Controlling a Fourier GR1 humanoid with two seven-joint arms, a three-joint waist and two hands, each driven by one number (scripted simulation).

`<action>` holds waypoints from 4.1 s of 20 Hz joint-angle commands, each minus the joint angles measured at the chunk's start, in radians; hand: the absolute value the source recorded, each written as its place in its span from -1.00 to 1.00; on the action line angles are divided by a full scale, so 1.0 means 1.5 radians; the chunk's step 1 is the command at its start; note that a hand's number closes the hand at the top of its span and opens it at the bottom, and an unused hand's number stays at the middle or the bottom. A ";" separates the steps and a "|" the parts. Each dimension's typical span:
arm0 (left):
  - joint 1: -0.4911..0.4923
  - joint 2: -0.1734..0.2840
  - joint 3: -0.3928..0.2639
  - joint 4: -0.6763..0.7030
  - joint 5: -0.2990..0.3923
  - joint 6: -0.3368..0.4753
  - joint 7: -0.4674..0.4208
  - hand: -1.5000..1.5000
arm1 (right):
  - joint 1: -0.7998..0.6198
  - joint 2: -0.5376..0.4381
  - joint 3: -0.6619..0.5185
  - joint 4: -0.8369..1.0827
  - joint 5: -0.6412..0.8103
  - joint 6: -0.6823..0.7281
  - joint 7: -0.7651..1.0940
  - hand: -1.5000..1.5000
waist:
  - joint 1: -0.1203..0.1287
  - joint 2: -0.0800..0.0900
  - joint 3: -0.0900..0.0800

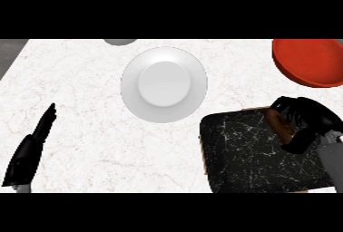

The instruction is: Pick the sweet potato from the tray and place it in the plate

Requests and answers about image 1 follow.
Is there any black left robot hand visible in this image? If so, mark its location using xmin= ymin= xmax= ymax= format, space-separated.
xmin=1 ymin=102 xmax=57 ymax=188

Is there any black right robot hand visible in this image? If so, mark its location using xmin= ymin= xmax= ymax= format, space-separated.
xmin=268 ymin=95 xmax=343 ymax=155

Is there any brown sweet potato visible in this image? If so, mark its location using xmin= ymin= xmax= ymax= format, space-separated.
xmin=263 ymin=107 xmax=297 ymax=145

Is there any black marbled tray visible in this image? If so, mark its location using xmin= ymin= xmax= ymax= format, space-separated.
xmin=197 ymin=107 xmax=335 ymax=194

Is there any white oval plate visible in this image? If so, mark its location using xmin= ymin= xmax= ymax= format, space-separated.
xmin=119 ymin=45 xmax=208 ymax=124

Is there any red round bowl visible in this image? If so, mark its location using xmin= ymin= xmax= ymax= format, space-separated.
xmin=270 ymin=39 xmax=343 ymax=89

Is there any grey round object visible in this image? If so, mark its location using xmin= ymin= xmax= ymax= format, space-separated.
xmin=103 ymin=39 xmax=137 ymax=47

